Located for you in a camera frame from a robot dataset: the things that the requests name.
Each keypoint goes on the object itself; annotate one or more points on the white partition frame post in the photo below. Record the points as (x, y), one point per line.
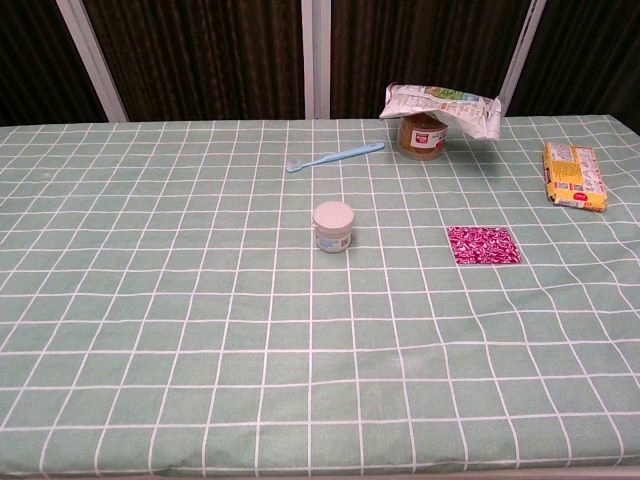
(316, 60)
(525, 50)
(92, 60)

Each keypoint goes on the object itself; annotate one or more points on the magenta patterned packet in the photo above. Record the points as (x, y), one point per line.
(485, 245)

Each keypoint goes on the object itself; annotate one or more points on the small white lidded jar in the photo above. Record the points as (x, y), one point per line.
(333, 225)

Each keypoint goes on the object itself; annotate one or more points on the crumpled white snack bag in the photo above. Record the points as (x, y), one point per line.
(440, 102)

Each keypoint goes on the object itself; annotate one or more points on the brown jar with red label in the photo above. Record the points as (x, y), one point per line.
(422, 145)

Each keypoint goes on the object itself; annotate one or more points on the yellow biscuit packet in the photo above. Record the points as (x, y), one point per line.
(575, 175)

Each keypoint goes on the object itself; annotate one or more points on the light blue toothbrush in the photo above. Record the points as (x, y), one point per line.
(330, 157)

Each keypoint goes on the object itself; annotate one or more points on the dark brown curtain panel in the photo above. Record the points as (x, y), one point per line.
(200, 60)
(35, 60)
(590, 60)
(425, 40)

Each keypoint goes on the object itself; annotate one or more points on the green white checked tablecloth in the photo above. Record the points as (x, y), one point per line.
(200, 325)

